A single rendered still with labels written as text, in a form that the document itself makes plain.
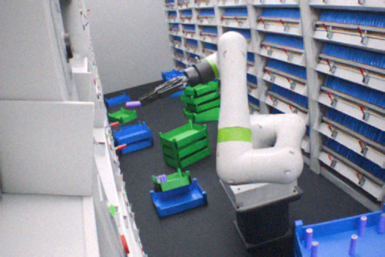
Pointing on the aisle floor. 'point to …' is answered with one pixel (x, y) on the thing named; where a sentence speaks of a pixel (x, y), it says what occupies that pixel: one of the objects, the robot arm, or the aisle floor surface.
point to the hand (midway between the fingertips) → (148, 98)
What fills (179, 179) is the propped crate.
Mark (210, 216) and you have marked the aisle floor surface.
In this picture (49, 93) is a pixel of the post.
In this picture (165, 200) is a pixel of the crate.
